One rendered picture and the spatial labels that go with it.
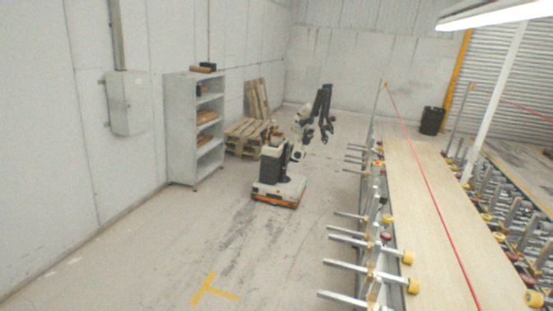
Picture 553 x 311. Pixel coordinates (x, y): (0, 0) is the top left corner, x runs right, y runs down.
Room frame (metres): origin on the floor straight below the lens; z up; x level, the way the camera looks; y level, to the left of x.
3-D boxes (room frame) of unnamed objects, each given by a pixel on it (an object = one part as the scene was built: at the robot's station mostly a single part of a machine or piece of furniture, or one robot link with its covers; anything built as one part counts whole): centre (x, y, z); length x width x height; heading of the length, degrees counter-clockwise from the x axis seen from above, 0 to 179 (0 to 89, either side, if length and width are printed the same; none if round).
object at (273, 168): (3.81, -0.02, 0.59); 0.55 x 0.34 x 0.83; 166
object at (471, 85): (4.08, -2.44, 1.25); 0.15 x 0.08 x 1.10; 166
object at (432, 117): (8.15, -4.13, 0.36); 0.59 x 0.58 x 0.73; 166
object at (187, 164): (4.15, 1.17, 0.78); 0.90 x 0.45 x 1.55; 166
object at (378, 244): (1.38, -0.62, 0.90); 0.04 x 0.04 x 0.48; 76
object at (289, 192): (3.79, -0.11, 0.16); 0.67 x 0.64 x 0.25; 76
